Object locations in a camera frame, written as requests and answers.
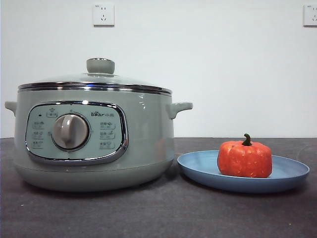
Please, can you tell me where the orange pumpkin with green stem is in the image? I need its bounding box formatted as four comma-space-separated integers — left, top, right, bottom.
217, 133, 273, 179

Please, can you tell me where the blue plate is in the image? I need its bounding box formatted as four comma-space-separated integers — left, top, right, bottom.
176, 149, 310, 194

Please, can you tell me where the pale green electric steamer pot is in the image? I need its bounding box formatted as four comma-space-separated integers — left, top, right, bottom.
4, 85, 194, 193

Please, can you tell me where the white wall socket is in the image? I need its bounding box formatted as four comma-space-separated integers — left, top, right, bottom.
93, 2, 115, 27
303, 4, 317, 27

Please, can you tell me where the glass lid with round knob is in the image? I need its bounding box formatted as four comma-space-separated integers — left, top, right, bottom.
18, 58, 172, 95

